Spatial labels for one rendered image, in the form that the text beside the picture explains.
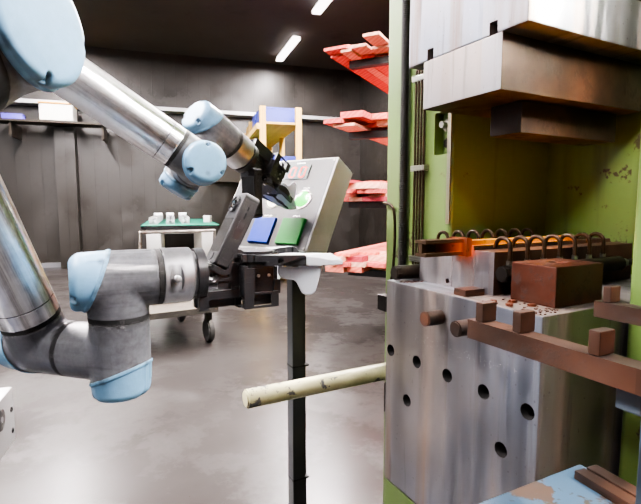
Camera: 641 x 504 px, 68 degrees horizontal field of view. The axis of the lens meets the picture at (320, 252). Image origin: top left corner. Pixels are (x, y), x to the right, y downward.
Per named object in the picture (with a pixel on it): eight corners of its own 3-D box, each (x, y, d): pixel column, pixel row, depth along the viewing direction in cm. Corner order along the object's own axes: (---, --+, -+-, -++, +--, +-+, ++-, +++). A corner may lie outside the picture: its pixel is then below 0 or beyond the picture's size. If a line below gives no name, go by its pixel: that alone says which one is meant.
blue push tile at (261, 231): (266, 242, 123) (275, 216, 125) (246, 241, 127) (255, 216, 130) (270, 245, 124) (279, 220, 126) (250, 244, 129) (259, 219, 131)
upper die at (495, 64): (500, 89, 80) (502, 30, 79) (422, 110, 98) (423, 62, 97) (641, 111, 100) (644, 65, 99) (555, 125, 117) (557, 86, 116)
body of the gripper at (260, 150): (293, 166, 114) (263, 136, 105) (281, 197, 111) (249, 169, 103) (270, 168, 119) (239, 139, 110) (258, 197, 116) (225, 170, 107)
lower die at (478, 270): (493, 295, 84) (494, 247, 83) (419, 279, 101) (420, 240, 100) (630, 278, 103) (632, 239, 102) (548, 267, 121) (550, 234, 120)
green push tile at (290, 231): (296, 244, 117) (305, 217, 119) (273, 242, 121) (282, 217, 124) (300, 247, 118) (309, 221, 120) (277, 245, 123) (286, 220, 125)
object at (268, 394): (248, 414, 109) (248, 392, 109) (241, 405, 114) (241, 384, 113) (401, 381, 130) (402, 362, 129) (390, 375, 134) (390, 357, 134)
